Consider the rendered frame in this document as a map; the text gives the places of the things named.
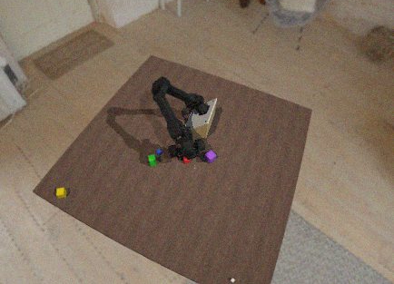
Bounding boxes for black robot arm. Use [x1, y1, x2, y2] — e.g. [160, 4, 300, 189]
[152, 77, 210, 160]

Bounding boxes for purple block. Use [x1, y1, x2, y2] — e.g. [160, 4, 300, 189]
[204, 151, 216, 164]

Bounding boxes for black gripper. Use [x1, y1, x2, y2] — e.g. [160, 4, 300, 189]
[168, 139, 205, 159]

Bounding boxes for red block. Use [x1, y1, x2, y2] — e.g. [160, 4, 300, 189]
[182, 157, 191, 164]

